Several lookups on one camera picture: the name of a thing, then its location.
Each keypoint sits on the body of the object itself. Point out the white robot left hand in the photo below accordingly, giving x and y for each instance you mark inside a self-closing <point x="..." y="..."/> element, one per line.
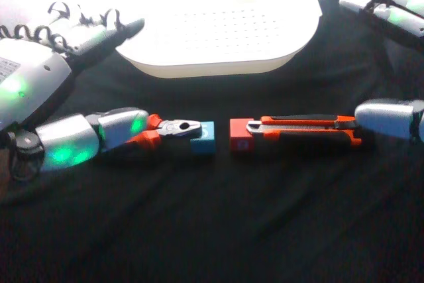
<point x="30" y="77"/>

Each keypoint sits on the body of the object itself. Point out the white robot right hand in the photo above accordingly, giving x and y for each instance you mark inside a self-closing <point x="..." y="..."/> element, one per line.
<point x="384" y="117"/>

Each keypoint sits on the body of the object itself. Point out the white perforated plastic basket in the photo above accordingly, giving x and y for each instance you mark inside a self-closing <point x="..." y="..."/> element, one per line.
<point x="215" y="37"/>

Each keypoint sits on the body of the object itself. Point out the red number block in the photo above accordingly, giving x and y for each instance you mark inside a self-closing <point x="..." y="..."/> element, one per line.
<point x="238" y="130"/>

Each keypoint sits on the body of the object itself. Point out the blue number block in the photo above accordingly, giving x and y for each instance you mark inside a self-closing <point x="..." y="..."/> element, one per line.
<point x="205" y="145"/>

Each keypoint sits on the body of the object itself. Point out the black table cloth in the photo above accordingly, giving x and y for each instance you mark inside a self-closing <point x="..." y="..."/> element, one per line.
<point x="212" y="213"/>

